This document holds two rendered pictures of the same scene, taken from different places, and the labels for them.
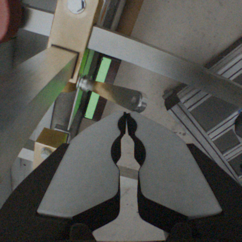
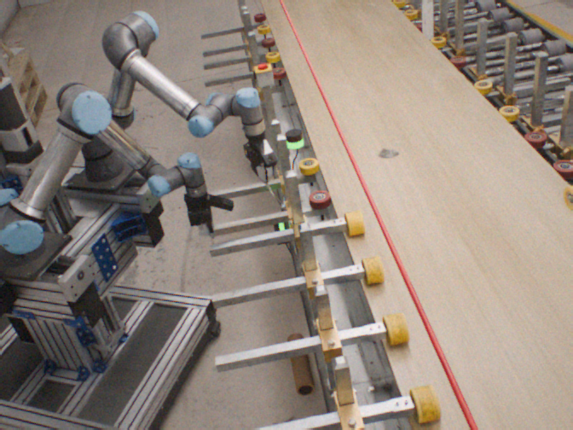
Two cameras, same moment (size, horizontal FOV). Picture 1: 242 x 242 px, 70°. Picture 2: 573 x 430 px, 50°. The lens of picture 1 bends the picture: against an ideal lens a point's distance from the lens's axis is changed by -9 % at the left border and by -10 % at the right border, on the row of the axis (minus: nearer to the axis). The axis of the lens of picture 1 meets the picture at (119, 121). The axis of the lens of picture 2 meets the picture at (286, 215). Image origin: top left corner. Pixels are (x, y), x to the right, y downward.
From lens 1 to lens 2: 2.16 m
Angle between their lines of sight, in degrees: 26
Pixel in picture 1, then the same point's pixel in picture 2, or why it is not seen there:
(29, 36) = (337, 239)
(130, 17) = (298, 360)
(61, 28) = not seen: hidden behind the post
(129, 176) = (245, 189)
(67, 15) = not seen: hidden behind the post
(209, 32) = (204, 409)
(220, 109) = (152, 328)
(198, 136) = (160, 295)
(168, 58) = (259, 219)
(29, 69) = not seen: hidden behind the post
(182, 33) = (234, 390)
